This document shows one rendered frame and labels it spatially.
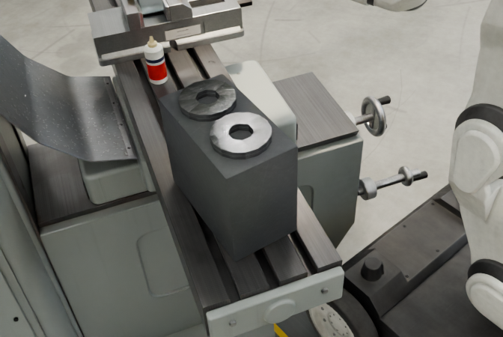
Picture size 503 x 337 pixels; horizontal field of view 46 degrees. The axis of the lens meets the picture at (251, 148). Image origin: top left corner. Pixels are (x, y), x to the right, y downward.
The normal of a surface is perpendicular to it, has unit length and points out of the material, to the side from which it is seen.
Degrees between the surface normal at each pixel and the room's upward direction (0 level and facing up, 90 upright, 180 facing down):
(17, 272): 89
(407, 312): 0
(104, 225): 90
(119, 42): 90
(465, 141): 90
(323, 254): 0
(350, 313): 18
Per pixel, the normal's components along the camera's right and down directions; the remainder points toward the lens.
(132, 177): 0.35, 0.62
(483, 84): -0.77, 0.45
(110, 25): -0.04, -0.74
